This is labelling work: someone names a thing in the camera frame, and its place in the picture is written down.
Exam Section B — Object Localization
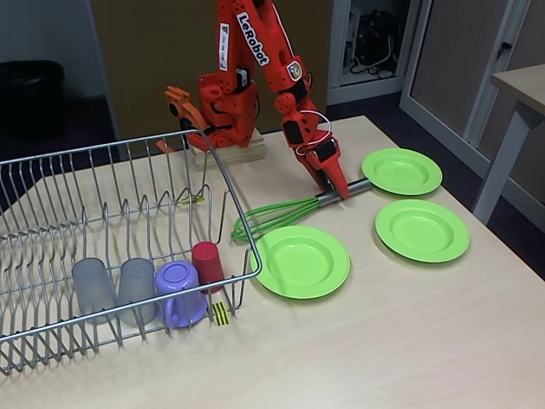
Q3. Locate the green whisk metal handle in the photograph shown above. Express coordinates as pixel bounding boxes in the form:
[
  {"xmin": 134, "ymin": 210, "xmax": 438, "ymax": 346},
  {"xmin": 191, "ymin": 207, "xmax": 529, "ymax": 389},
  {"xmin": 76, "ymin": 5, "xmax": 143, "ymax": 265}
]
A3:
[{"xmin": 231, "ymin": 178, "xmax": 371, "ymax": 245}]

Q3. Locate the green plastic plate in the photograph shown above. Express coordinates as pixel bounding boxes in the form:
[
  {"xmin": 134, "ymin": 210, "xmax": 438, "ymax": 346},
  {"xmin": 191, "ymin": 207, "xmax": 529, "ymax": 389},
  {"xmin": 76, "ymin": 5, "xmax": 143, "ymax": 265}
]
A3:
[
  {"xmin": 374, "ymin": 199, "xmax": 471, "ymax": 263},
  {"xmin": 256, "ymin": 225, "xmax": 352, "ymax": 302},
  {"xmin": 361, "ymin": 147, "xmax": 443, "ymax": 196}
]

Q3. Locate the red plastic cup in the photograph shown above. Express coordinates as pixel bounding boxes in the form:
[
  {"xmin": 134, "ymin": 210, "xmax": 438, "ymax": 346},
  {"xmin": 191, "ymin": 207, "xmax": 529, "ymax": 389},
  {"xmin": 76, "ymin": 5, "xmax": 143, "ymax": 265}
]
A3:
[{"xmin": 191, "ymin": 241, "xmax": 226, "ymax": 295}]

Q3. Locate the purple plastic mug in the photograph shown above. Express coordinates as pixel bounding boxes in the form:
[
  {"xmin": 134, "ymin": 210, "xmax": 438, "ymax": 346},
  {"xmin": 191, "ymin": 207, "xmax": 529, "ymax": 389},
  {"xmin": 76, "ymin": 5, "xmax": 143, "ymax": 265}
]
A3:
[{"xmin": 154, "ymin": 261, "xmax": 209, "ymax": 329}]

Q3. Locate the grey translucent plastic cup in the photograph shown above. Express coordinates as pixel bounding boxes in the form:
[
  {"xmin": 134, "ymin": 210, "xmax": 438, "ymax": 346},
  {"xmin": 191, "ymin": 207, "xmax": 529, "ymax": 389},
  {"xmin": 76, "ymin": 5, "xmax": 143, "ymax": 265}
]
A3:
[
  {"xmin": 71, "ymin": 257, "xmax": 117, "ymax": 325},
  {"xmin": 118, "ymin": 258, "xmax": 157, "ymax": 327}
]

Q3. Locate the wooden base block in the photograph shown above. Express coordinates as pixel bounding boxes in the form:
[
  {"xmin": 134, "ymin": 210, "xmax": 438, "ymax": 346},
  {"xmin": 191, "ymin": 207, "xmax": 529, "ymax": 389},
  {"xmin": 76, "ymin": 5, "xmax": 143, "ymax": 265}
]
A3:
[{"xmin": 190, "ymin": 130, "xmax": 267, "ymax": 171}]

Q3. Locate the white open cabinet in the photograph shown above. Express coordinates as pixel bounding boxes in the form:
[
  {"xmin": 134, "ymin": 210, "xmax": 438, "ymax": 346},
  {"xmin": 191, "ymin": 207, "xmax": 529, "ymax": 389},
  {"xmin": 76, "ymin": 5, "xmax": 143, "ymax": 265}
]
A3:
[{"xmin": 327, "ymin": 0, "xmax": 422, "ymax": 107}]

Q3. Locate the white framed sliding door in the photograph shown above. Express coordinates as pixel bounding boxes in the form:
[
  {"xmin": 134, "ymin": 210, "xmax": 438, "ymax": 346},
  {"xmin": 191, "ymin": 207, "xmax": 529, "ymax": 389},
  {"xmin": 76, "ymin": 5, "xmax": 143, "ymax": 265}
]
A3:
[{"xmin": 399, "ymin": 0, "xmax": 545, "ymax": 205}]

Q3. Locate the black electronics in cabinet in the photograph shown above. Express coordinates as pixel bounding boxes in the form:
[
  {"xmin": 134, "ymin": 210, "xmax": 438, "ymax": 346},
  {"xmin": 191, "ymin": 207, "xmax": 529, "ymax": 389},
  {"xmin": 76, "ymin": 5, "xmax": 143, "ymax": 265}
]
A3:
[{"xmin": 355, "ymin": 10, "xmax": 404, "ymax": 65}]

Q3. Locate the orange table clamp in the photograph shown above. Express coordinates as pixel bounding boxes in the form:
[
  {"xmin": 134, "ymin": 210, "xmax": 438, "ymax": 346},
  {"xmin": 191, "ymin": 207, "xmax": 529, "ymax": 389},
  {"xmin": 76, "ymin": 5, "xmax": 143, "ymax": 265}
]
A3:
[{"xmin": 155, "ymin": 84, "xmax": 214, "ymax": 153}]

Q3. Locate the beige side table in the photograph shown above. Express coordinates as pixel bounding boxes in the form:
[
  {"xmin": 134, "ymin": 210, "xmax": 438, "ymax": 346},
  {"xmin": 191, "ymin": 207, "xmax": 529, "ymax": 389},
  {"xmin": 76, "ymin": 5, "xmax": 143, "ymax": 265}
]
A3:
[{"xmin": 472, "ymin": 63, "xmax": 545, "ymax": 225}]

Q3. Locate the brown board panel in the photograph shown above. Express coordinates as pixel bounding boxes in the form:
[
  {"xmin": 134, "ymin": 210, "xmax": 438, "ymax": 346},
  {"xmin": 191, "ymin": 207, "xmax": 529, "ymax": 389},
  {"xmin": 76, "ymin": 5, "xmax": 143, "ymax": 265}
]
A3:
[{"xmin": 91, "ymin": 0, "xmax": 334, "ymax": 137}]

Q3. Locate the white cable in cabinet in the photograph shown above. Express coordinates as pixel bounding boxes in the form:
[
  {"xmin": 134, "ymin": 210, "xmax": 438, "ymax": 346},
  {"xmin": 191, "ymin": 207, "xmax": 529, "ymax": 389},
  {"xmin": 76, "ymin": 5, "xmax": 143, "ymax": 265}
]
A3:
[{"xmin": 351, "ymin": 36, "xmax": 399, "ymax": 78}]

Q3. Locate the metal wire dish rack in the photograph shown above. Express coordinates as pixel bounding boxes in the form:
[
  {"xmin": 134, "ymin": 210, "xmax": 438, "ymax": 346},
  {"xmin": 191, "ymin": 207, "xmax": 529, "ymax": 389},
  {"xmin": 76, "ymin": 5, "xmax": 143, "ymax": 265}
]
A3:
[{"xmin": 0, "ymin": 130, "xmax": 263, "ymax": 376}]

